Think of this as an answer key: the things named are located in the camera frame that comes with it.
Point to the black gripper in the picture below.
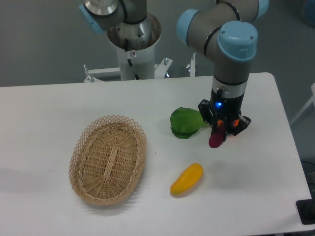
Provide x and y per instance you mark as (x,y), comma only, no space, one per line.
(225,106)

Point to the purple red sweet potato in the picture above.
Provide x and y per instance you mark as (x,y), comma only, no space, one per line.
(216,139)

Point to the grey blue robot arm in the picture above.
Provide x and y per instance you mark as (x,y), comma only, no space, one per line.
(225,35)

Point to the yellow mango toy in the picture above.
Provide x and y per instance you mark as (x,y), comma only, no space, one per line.
(187,179)

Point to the white furniture leg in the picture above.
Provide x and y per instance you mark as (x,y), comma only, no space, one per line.
(308,104)

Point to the woven wicker basket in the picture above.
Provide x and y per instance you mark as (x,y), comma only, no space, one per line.
(108,160)

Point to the white metal base frame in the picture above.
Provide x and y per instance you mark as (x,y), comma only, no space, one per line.
(133,66)

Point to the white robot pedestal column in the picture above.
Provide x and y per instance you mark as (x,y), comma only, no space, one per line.
(141,37)

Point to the black table cable port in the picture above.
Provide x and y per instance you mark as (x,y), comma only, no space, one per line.
(306,211)

